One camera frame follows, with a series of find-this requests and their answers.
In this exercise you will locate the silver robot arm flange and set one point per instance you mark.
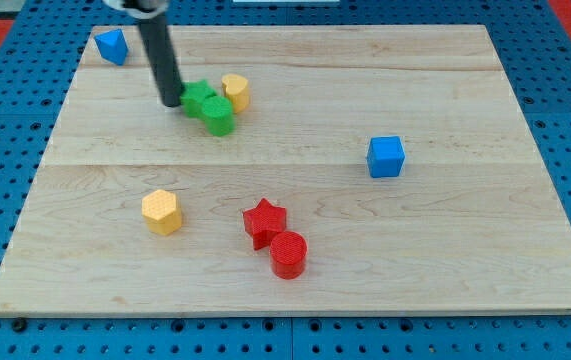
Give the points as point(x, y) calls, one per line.
point(139, 9)

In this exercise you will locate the wooden board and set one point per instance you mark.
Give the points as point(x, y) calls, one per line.
point(471, 226)

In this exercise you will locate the blue cube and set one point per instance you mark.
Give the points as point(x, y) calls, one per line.
point(385, 156)

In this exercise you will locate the red star block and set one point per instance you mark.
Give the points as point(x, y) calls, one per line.
point(263, 222)

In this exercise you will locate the red cylinder block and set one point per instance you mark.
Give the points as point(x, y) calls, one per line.
point(288, 251)

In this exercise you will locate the green cylinder block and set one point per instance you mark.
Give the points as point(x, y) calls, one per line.
point(218, 116)

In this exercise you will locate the yellow heart block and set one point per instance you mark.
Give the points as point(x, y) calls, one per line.
point(236, 89)

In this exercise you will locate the green star block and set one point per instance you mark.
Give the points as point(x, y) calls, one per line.
point(193, 96)

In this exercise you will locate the yellow hexagon block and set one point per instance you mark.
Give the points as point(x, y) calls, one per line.
point(162, 212)

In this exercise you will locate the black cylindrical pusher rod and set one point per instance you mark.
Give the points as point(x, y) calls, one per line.
point(159, 49)

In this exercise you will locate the blue triangular prism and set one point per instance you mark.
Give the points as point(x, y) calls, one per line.
point(112, 46)

